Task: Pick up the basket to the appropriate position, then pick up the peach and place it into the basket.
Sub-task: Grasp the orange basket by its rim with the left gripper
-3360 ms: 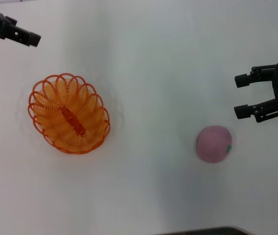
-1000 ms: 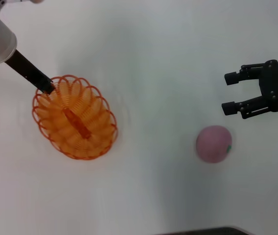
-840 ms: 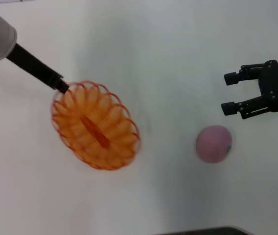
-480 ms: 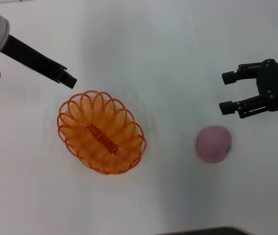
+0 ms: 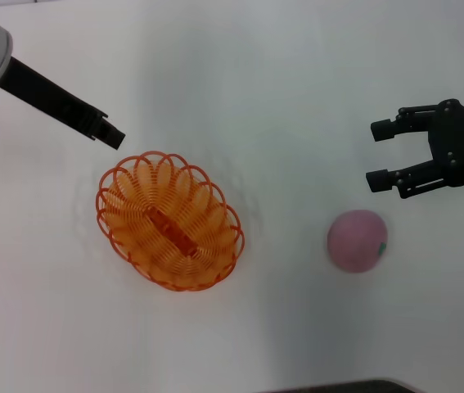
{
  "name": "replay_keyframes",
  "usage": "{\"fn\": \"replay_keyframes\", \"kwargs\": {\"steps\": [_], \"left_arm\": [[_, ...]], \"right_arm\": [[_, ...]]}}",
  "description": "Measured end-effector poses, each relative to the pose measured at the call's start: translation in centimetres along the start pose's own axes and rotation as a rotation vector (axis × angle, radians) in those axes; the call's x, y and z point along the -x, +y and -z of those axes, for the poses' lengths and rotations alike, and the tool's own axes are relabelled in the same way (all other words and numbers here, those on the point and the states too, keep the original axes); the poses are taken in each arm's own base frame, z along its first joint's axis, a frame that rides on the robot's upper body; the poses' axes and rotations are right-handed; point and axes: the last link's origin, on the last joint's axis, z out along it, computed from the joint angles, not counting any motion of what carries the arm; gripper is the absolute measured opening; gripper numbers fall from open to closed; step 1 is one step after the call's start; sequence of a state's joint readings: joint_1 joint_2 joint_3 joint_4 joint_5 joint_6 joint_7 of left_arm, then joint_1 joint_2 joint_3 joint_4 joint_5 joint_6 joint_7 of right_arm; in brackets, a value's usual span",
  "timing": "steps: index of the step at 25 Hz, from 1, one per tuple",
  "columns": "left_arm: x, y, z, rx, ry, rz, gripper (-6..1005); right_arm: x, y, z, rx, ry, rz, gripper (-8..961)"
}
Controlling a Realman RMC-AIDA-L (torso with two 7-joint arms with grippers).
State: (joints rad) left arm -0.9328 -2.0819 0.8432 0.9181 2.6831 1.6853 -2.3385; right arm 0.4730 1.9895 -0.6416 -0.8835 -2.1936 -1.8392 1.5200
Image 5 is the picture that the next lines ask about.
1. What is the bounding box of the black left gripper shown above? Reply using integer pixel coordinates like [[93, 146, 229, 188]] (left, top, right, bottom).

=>
[[0, 56, 127, 151]]

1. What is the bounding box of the pink peach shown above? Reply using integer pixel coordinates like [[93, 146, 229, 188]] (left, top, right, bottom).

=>
[[326, 209, 390, 274]]

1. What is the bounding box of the orange woven plastic basket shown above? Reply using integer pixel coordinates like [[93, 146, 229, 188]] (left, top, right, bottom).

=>
[[95, 150, 246, 293]]

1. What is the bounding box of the dark rounded panel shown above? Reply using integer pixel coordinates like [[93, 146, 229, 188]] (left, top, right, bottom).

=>
[[255, 377, 419, 393]]

